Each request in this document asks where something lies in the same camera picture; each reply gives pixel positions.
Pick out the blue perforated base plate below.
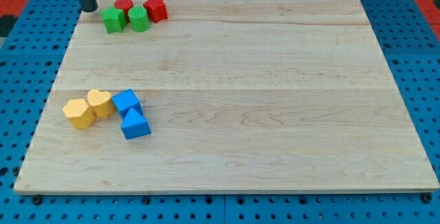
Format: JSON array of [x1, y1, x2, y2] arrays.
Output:
[[1, 0, 439, 223]]

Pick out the blue cube block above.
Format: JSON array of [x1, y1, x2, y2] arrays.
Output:
[[111, 89, 144, 119]]

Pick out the green star block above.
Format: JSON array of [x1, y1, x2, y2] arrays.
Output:
[[100, 7, 127, 34]]

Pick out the light wooden board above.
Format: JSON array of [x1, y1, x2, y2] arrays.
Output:
[[14, 0, 439, 195]]

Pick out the green cylinder block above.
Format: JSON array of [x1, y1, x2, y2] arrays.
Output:
[[128, 6, 150, 32]]

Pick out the yellow hexagon block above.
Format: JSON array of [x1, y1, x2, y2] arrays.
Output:
[[63, 98, 95, 129]]

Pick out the red star block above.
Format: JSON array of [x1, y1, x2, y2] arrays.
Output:
[[143, 0, 168, 23]]

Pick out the red cylinder block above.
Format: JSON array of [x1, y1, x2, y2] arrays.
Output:
[[113, 0, 134, 23]]

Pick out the yellow heart block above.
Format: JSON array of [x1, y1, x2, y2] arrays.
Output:
[[87, 89, 116, 118]]

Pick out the blue triangle block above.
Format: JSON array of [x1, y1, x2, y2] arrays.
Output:
[[120, 108, 151, 139]]

